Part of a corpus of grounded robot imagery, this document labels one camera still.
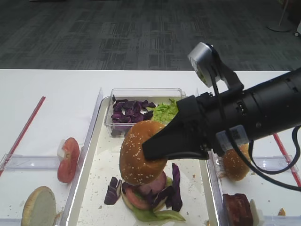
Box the left red strip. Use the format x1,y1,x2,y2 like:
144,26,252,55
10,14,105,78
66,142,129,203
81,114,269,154
0,96,46,175

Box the clear rail of tray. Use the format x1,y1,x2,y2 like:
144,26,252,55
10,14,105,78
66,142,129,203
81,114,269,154
55,88,103,226
199,151,227,226

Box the white block behind tomato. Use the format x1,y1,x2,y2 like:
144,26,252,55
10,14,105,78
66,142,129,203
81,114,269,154
57,139,65,161

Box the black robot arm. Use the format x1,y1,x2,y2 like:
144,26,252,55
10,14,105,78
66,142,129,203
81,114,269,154
142,69,301,160

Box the clear rail right of tray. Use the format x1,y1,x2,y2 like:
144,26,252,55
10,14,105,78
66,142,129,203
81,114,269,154
199,151,227,226

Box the sesame bun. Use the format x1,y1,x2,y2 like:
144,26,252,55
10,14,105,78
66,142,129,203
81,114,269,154
222,149,250,181
119,120,167,186

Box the green lettuce leaf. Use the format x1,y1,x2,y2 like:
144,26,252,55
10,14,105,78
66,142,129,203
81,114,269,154
132,207,186,222

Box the clear holder upper left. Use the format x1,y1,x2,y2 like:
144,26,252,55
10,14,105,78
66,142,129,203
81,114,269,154
0,154,60,170

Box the clear rail left of tray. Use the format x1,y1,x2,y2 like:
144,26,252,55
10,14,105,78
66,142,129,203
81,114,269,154
55,88,103,226

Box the metal stand base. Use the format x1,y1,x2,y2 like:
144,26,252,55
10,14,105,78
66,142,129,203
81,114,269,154
266,8,291,32

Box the clear holder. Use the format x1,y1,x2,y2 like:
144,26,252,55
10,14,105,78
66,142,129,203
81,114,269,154
262,216,301,226
0,154,60,170
251,155,293,171

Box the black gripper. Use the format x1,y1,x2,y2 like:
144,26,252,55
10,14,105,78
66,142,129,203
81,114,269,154
143,96,225,160

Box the tomato slices stack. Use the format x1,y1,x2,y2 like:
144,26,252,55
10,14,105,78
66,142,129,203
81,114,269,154
57,137,80,183

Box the purple cabbage on ham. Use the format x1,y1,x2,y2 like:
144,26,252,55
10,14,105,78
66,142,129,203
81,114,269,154
121,182,174,205

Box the tomato slice on burger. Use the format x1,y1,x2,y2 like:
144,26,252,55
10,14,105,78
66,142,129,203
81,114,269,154
123,188,151,210

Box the white metal tray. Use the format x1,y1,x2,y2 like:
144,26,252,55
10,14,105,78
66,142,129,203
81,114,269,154
60,96,221,226

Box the pink ham slice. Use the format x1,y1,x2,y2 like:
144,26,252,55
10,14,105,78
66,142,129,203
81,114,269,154
138,171,166,195

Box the clear plastic container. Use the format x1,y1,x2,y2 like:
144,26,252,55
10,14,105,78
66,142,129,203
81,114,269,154
104,88,186,137

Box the chopped purple cabbage pile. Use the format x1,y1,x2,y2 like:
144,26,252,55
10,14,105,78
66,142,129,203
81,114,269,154
111,95,156,124

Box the red strip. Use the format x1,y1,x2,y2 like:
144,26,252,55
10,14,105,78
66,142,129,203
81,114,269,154
273,133,301,187
0,96,46,175

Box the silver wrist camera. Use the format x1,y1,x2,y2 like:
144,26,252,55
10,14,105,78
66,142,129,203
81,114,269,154
188,42,244,90

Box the white block behind bacon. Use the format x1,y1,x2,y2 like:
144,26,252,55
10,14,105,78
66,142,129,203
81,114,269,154
249,199,264,226

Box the bottom bun half upright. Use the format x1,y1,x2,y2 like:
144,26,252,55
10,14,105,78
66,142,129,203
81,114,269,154
21,186,56,226

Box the bacon meat slices stack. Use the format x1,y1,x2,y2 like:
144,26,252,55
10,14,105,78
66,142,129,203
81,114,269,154
222,193,253,226

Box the purple cabbage piece left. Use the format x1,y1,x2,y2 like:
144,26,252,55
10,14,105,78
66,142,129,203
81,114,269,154
104,177,122,205

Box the clear holder upper right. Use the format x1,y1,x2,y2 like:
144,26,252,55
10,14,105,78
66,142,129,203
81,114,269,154
251,155,293,171

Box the clear holder lower right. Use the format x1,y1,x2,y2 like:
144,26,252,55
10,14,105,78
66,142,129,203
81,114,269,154
262,216,301,226

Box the long purple cabbage strip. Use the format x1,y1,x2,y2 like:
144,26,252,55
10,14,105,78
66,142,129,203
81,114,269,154
171,163,182,212

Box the bottom bun on tray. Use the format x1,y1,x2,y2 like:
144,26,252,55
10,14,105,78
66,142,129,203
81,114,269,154
121,188,168,212

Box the chopped green lettuce pile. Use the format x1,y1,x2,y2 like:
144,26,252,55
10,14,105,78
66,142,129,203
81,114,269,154
152,99,178,124

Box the right red strip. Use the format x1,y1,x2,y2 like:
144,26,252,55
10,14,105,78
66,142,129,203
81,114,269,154
273,133,301,187

